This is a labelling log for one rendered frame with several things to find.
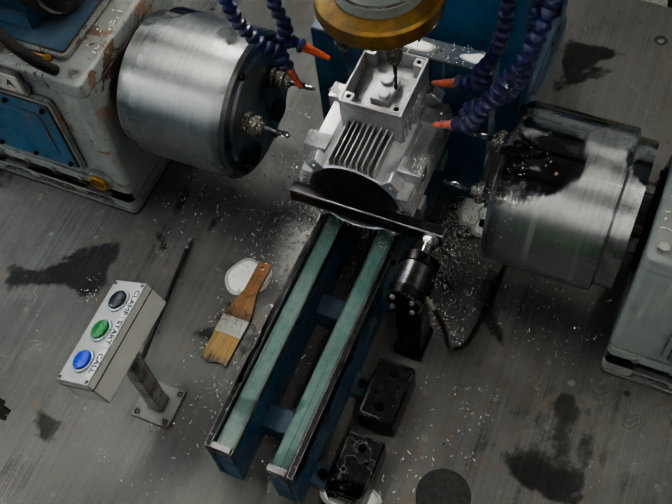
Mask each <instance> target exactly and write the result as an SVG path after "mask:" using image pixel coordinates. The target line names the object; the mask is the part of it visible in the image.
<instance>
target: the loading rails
mask: <svg viewBox="0 0 672 504"><path fill-rule="evenodd" d="M439 183H440V171H437V170H434V172H433V174H432V176H431V179H430V181H429V183H428V185H427V188H426V190H425V192H424V194H423V195H426V196H427V207H426V209H425V211H424V214H423V216H422V218H421V220H424V221H428V222H431V223H434V224H437V225H441V226H443V220H441V219H438V218H434V217H431V216H428V215H429V212H430V210H431V208H432V206H433V203H434V201H435V199H436V196H437V194H438V192H439ZM328 214H329V215H328ZM328 214H324V215H323V214H322V213H321V212H320V214H319V216H318V218H317V220H316V222H315V224H314V226H313V228H312V230H311V232H310V234H309V235H308V238H307V240H306V242H305V243H304V245H303V247H302V249H301V251H300V253H299V255H298V257H297V259H296V261H295V263H294V265H293V267H292V269H291V271H290V273H289V275H288V277H287V279H286V281H285V283H284V285H283V287H282V289H281V291H280V293H279V295H278V297H277V299H276V301H275V303H274V305H273V307H272V309H271V311H270V313H269V315H268V317H267V319H266V321H265V323H264V325H263V327H262V329H261V331H260V333H259V335H258V337H257V339H256V341H255V343H254V345H253V347H252V349H251V351H250V353H249V355H248V357H247V359H246V361H245V363H244V365H243V367H242V369H241V371H240V373H239V375H238V377H237V379H236V381H235V383H234V385H233V387H232V389H231V391H230V393H229V395H228V397H227V399H226V401H225V403H224V405H223V407H222V409H221V411H220V413H219V415H218V417H217V419H216V421H215V423H214V425H213V427H212V429H211V431H210V433H209V435H208V437H207V439H206V441H205V443H204V446H205V447H206V449H207V451H208V452H209V454H210V455H211V457H212V458H213V460H214V462H215V463H216V465H217V467H218V468H219V470H220V471H221V472H224V473H225V472H226V473H227V474H229V475H231V476H234V477H236V478H238V479H241V480H243V479H244V477H245V475H246V473H247V471H248V469H249V467H250V465H251V462H252V460H253V458H254V456H255V454H256V452H257V450H258V448H259V446H260V443H261V441H262V439H263V437H264V435H268V436H270V437H273V438H275V439H278V440H280V441H281V443H280V445H279V448H278V450H277V452H276V454H275V456H274V458H273V461H272V463H271V464H270V463H269V464H268V466H267V468H266V470H267V473H268V475H269V476H270V478H271V481H272V483H273V485H274V487H275V489H276V491H277V493H278V495H280V496H283V497H285V498H288V499H290V500H292V501H296V502H297V503H300V504H302V503H303V501H304V499H305V496H306V494H307V492H308V489H309V487H310V486H311V487H313V488H316V489H318V490H321V491H323V492H325V486H326V484H327V481H328V479H329V477H330V474H331V472H332V470H333V467H334V466H333V465H331V464H328V463H326V462H323V461H321V460H322V457H323V455H324V453H325V450H326V448H327V446H328V444H329V441H330V439H331V437H332V434H333V432H334V430H335V428H336V425H337V423H338V421H339V418H340V416H341V414H342V412H343V409H344V407H345V405H346V402H347V400H348V398H349V396H352V397H354V398H357V399H360V400H363V397H364V395H365V393H366V391H367V388H368V386H369V383H370V381H371V379H372V376H371V375H368V374H365V373H363V372H360V370H361V368H362V366H363V363H364V361H365V359H366V357H367V354H368V352H369V350H370V347H371V345H372V343H373V341H374V338H375V336H376V334H377V331H378V329H379V327H380V325H381V322H382V320H383V318H384V315H385V313H387V314H390V315H393V316H396V312H393V311H392V310H391V308H390V304H389V303H388V302H387V301H386V299H385V297H384V294H385V291H386V289H387V287H388V285H389V283H391V282H392V280H393V278H394V276H395V273H396V271H397V269H398V267H399V260H400V258H401V255H402V253H403V251H404V250H406V249H411V248H414V247H415V245H416V242H417V240H418V239H415V238H412V237H409V236H406V235H403V234H400V235H396V236H390V237H388V235H389V234H387V233H385V232H386V231H385V232H384V233H383V232H382V231H384V230H381V231H380V234H378V233H377V235H376V238H375V240H374V242H373V244H372V246H371V248H370V251H369V253H368V255H367V257H366V259H365V261H364V264H363V266H362V268H361V270H360V272H359V274H358V277H357V279H356V281H355V283H354V285H353V287H352V290H351V292H350V294H349V296H348V298H347V300H346V301H345V300H342V299H339V298H336V297H333V296H330V295H331V293H332V291H333V289H334V287H335V285H336V282H337V280H338V278H339V276H340V274H341V272H342V270H343V268H344V266H345V263H346V261H347V259H348V257H349V255H350V253H351V251H352V249H353V246H354V244H355V242H356V240H357V238H358V236H359V234H360V232H361V230H362V227H360V229H359V230H358V229H357V226H355V227H354V228H353V227H352V224H350V225H349V226H347V222H344V224H342V220H341V219H339V223H338V224H337V218H336V216H334V215H333V214H331V213H328ZM331 217H332V219H331V223H330V218H331ZM327 220H329V221H327ZM324 222H325V224H324ZM329 223H330V224H329ZM332 223H334V225H337V226H334V227H332V225H331V224H332ZM337 229H338V230H339V232H338V230H337ZM329 230H330V231H331V232H332V233H330V234H328V233H329V232H330V231H329ZM336 230H337V234H336ZM326 231H327V232H328V233H326ZM382 236H383V237H382ZM380 237H382V238H381V239H382V240H383V238H384V240H383V241H382V240H381V243H378V242H379V241H380V239H379V238H380ZM392 239H393V240H392ZM386 241H387V243H386ZM384 242H385V243H384ZM382 243H383V244H382ZM379 244H380V246H382V247H383V248H382V247H380V246H379ZM378 246H379V247H378ZM385 246H386V247H385ZM387 246H388V248H387ZM379 248H380V250H382V251H380V250H379ZM384 248H386V249H384ZM388 249H389V250H388ZM383 250H384V251H383ZM317 324H319V325H322V326H325V327H328V328H331V329H333V331H332V333H331V335H330V337H329V339H328V342H327V344H326V346H325V348H324V350H323V352H322V355H321V357H320V359H319V361H318V363H317V365H316V368H315V370H314V372H313V374H312V376H311V378H310V381H309V383H308V385H307V387H306V389H305V391H304V394H303V396H302V398H301V400H300V402H299V404H298V407H297V409H296V411H295V412H293V411H290V410H288V409H285V408H282V407H280V406H278V405H279V403H280V401H281V399H282V397H283V395H284V393H285V390H286V388H287V386H288V384H289V382H290V380H291V378H292V376H293V374H294V371H295V369H296V367H297V365H298V363H299V361H300V359H301V357H302V354H303V352H304V350H305V348H306V346H307V344H308V342H309V340H310V338H311V335H312V333H313V331H314V329H315V327H316V325H317Z"/></svg>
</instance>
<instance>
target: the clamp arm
mask: <svg viewBox="0 0 672 504"><path fill-rule="evenodd" d="M289 192H290V196H291V199H292V200H295V201H298V202H301V203H304V204H307V205H311V206H314V207H317V208H320V209H323V210H326V211H330V212H333V213H336V214H339V215H342V216H345V217H349V218H352V219H355V220H358V221H361V222H365V223H368V224H371V225H374V226H377V227H380V228H384V229H387V230H390V231H393V232H396V233H399V234H403V235H406V236H409V237H412V238H415V239H419V240H424V239H426V238H427V236H429V238H428V240H429V241H433V238H435V239H436V240H434V242H433V243H434V245H438V246H441V247H442V246H443V245H444V243H445V241H446V238H447V228H446V227H444V226H441V225H437V224H434V223H431V222H428V221H424V220H421V219H418V218H415V217H411V216H408V215H405V214H404V212H403V211H399V210H397V211H396V212H395V211H392V210H389V209H385V208H382V207H379V206H376V205H373V204H369V203H366V202H363V201H360V200H356V199H353V198H350V197H347V196H343V195H340V194H337V193H334V192H330V191H327V190H324V189H321V188H317V187H314V186H312V184H311V183H308V182H304V183H301V182H298V181H293V182H292V184H291V186H290V188H289Z"/></svg>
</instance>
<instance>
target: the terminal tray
mask: <svg viewBox="0 0 672 504"><path fill-rule="evenodd" d="M384 65H385V67H383V66H384ZM380 67H382V68H381V69H380ZM382 69H383V73H381V72H382ZM371 70H373V72H374V73H373V72H372V71H371ZM379 70H380V71H381V72H379ZM370 71H371V72H370ZM371 74H372V76H373V78H374V79H372V77H371ZM400 75H401V78H400ZM393 78H394V74H393V66H392V65H390V63H389V62H388V61H387V59H386V50H385V51H371V50H364V52H363V54H362V56H361V58H360V60H359V62H358V63H357V65H356V67H355V69H354V71H353V73H352V75H351V77H350V79H349V81H348V82H347V84H346V86H345V88H344V90H343V92H342V94H341V96H340V98H339V100H338V101H339V109H340V116H341V121H342V127H345V125H346V123H347V121H348V120H350V126H351V124H352V122H353V120H355V125H356V126H357V124H358V122H359V121H360V123H361V127H362V126H363V124H364V122H366V128H368V126H369V124H370V123H371V126H372V130H373V129H374V127H375V125H377V131H378V132H379V130H380V128H381V127H382V129H383V134H385V132H386V130H388V136H389V137H390V136H391V134H392V132H393V133H394V140H396V141H397V142H399V143H400V144H402V143H403V142H404V143H406V136H409V130H412V124H415V118H418V112H420V111H421V106H423V100H426V91H428V90H429V58H425V57H421V56H417V55H414V54H410V53H406V52H403V58H402V61H401V62H400V64H399V65H398V66H397V80H398V82H397V84H398V89H397V90H396V89H394V84H395V83H394V82H393ZM402 78H403V79H404V80H405V82H404V81H403V79H402ZM371 79H372V80H371ZM375 79H376V80H375ZM407 79H408V80H410V81H408V80H407ZM366 81H367V82H366ZM407 81H408V82H407ZM411 81H412V82H411ZM369 82H371V83H369ZM373 82H374V83H373ZM409 82H411V83H409ZM413 82H414V83H413ZM359 83H360V84H361V85H360V84H359ZM368 83H369V84H368ZM366 84H367V86H366ZM400 84H401V87H402V89H401V88H400ZM361 86H362V87H361ZM366 87H367V90H366ZM372 90H373V91H372ZM364 91H365V92H364ZM357 92H358V93H359V94H357ZM363 92H364V93H363ZM408 92H409V93H410V94H409V93H408ZM403 94H405V95H404V96H403ZM408 95H409V96H408ZM400 96H401V97H402V98H404V99H402V98H401V97H400ZM358 97H359V99H360V100H361V102H360V101H358V100H357V98H358ZM362 97H363V98H364V99H365V100H363V99H362ZM355 98H356V99H355ZM355 100H356V101H355ZM395 100H396V101H395ZM403 100H404V101H405V102H403ZM370 101H371V102H370ZM370 103H371V104H370ZM400 103H403V104H401V105H400ZM404 103H405V104H404ZM391 104H392V106H391ZM403 105H404V106H403ZM381 106H382V108H381V109H377V107H378V108H379V107H381ZM386 106H387V107H386ZM389 106H391V107H389ZM385 108H386V110H385ZM388 111H389V112H388Z"/></svg>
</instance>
